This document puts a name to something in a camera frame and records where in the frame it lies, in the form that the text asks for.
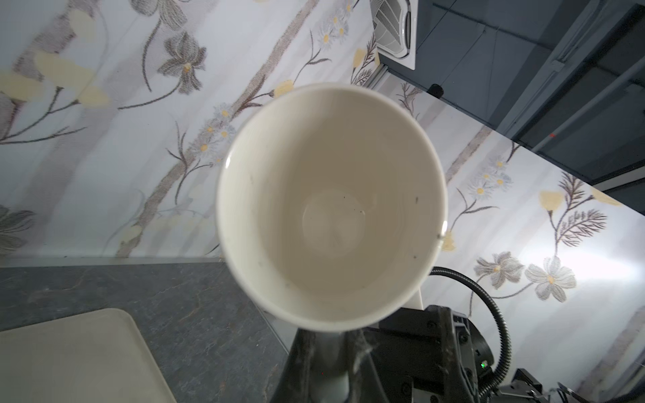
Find small grey mug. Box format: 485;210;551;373
216;83;448;332

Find ceiling air conditioner vent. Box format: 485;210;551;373
370;0;419;71

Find beige plastic tray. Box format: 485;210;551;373
1;308;175;402

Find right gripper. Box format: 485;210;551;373
364;306;495;402

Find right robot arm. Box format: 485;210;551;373
364;267;550;402

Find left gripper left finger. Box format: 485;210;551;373
270;329;321;403

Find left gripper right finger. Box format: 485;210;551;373
344;330;413;402

